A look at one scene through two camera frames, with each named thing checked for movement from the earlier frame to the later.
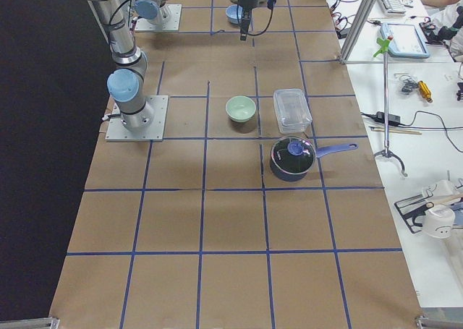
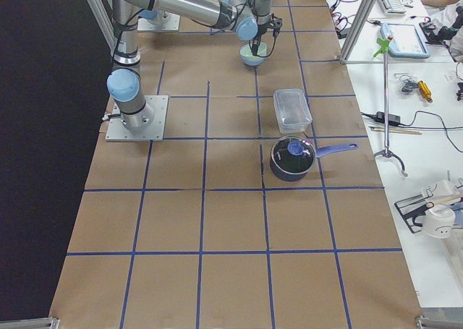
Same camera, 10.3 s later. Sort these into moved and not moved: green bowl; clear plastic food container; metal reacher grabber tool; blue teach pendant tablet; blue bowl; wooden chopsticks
Moved: blue bowl; green bowl
Not moved: wooden chopsticks; metal reacher grabber tool; clear plastic food container; blue teach pendant tablet
